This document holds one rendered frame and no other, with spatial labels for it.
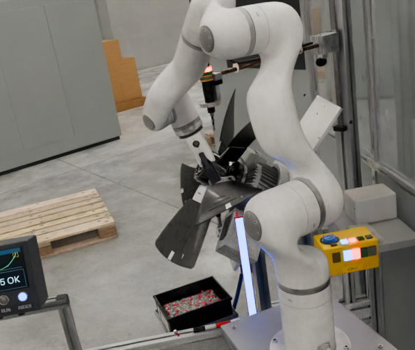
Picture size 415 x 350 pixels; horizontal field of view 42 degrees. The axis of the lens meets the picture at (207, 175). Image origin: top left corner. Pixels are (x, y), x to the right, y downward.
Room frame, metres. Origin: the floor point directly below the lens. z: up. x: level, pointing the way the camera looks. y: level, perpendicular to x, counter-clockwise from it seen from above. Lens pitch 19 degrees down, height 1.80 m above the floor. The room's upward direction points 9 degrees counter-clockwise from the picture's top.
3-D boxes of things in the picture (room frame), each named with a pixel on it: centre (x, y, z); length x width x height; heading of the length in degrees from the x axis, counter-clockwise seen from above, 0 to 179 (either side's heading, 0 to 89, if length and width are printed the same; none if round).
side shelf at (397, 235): (1.91, -0.59, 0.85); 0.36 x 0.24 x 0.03; 4
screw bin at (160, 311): (1.55, 0.11, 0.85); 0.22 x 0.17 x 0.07; 109
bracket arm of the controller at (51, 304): (1.36, 0.56, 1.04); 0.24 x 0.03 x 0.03; 94
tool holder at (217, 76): (1.76, -0.05, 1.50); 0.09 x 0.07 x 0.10; 129
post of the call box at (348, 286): (1.42, -0.36, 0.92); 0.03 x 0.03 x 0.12; 4
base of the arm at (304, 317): (1.09, -0.18, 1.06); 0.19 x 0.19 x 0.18
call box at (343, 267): (1.42, -0.36, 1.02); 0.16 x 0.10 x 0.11; 94
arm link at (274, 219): (1.07, -0.15, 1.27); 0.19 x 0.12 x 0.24; 118
